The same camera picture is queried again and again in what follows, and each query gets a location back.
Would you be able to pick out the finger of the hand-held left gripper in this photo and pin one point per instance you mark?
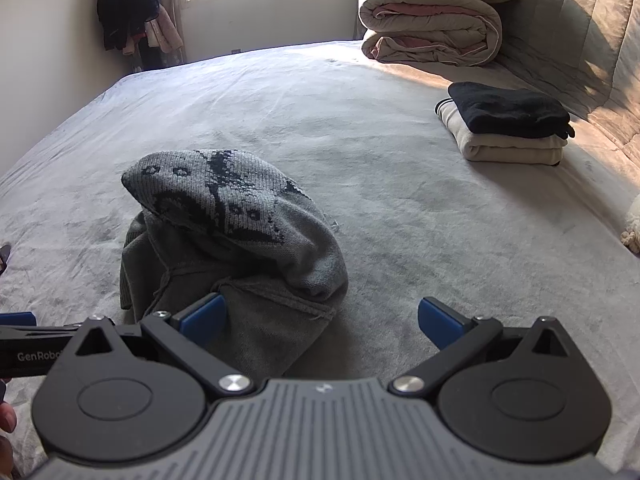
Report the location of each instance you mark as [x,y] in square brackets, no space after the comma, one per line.
[17,320]
[4,256]

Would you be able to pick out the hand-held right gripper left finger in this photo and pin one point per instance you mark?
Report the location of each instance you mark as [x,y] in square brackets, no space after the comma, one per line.
[202,319]

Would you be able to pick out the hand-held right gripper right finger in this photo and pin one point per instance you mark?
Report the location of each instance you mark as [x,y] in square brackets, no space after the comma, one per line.
[440,322]

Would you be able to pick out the grey patterned knit sweater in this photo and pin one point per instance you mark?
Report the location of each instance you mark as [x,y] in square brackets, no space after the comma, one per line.
[240,240]

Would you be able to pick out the hanging pink clothes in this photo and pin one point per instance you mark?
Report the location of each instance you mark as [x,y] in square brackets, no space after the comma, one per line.
[165,32]

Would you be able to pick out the hanging dark clothes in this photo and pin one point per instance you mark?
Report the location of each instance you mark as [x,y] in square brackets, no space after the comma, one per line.
[125,0]

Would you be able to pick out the person's left hand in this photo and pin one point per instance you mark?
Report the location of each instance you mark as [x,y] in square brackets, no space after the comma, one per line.
[6,417]

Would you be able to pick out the folded cream garment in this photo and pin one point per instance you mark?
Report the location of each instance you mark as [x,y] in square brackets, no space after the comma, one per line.
[500,147]

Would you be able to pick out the white plush toy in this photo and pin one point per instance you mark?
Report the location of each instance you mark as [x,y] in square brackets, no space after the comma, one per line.
[632,225]

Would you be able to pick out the folded black garment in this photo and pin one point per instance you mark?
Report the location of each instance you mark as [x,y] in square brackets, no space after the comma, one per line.
[505,107]

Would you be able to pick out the folded beige pink quilt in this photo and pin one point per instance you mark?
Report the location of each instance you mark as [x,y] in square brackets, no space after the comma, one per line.
[430,25]

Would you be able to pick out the quilted beige bed pad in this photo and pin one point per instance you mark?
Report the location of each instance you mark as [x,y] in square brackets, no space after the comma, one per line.
[575,35]

